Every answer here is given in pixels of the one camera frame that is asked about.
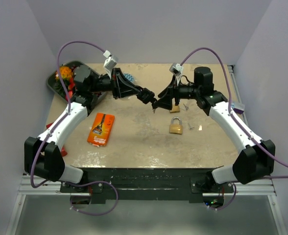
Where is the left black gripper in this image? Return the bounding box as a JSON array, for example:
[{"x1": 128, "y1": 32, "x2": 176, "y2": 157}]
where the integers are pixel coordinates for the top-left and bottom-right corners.
[{"x1": 89, "y1": 68, "x2": 141, "y2": 99}]

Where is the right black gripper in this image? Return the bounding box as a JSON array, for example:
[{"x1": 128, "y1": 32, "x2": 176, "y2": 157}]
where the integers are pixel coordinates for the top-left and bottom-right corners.
[{"x1": 154, "y1": 75, "x2": 200, "y2": 110}]

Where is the long shackle brass padlock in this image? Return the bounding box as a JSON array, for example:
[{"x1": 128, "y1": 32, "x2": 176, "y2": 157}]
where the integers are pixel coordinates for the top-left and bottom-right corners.
[{"x1": 169, "y1": 105, "x2": 180, "y2": 113}]

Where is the black key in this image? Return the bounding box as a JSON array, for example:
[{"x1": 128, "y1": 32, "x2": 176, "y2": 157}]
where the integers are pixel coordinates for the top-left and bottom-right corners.
[{"x1": 152, "y1": 101, "x2": 158, "y2": 113}]

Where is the short shackle brass padlock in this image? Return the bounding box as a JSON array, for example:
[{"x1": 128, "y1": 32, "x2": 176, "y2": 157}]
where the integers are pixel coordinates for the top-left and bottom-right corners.
[{"x1": 169, "y1": 117, "x2": 183, "y2": 135}]

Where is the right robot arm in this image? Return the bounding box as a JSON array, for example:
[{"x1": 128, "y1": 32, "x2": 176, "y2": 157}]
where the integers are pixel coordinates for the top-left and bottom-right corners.
[{"x1": 152, "y1": 64, "x2": 275, "y2": 192}]

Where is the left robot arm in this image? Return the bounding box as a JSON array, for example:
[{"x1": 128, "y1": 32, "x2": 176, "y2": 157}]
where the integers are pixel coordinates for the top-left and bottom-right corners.
[{"x1": 24, "y1": 64, "x2": 154, "y2": 192}]

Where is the blue zigzag sponge pack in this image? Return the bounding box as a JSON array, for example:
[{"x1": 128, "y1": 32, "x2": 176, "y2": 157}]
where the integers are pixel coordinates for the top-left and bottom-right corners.
[{"x1": 124, "y1": 73, "x2": 135, "y2": 83}]

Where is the orange razor box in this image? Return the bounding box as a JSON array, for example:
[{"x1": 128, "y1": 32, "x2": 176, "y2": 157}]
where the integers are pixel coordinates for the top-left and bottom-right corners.
[{"x1": 87, "y1": 113, "x2": 115, "y2": 147}]

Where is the orange flower ball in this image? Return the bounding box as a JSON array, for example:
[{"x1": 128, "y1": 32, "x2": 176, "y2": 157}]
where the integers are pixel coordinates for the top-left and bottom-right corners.
[{"x1": 55, "y1": 66, "x2": 73, "y2": 81}]

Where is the grey fruit tray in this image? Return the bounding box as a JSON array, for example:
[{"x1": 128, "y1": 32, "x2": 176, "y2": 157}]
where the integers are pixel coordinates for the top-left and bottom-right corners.
[{"x1": 47, "y1": 61, "x2": 110, "y2": 105}]

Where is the purple white box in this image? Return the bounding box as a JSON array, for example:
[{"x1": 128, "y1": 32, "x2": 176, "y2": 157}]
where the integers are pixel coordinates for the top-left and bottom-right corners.
[{"x1": 231, "y1": 101, "x2": 245, "y2": 115}]

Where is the red small box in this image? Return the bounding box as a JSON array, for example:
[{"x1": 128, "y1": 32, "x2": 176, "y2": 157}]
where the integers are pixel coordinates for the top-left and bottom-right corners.
[{"x1": 46, "y1": 123, "x2": 68, "y2": 157}]

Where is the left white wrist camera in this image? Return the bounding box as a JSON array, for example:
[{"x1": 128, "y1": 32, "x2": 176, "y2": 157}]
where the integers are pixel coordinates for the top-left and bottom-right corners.
[{"x1": 103, "y1": 50, "x2": 118, "y2": 71}]

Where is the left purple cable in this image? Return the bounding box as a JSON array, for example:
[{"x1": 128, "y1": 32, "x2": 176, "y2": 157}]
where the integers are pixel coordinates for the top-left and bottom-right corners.
[{"x1": 30, "y1": 41, "x2": 119, "y2": 216}]

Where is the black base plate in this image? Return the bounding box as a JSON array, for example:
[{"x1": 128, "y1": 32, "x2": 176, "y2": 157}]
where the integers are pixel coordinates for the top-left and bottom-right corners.
[{"x1": 60, "y1": 168, "x2": 234, "y2": 204}]

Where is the aluminium frame rail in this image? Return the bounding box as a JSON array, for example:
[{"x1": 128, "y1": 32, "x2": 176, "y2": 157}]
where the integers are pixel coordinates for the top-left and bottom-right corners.
[{"x1": 18, "y1": 65, "x2": 277, "y2": 196}]

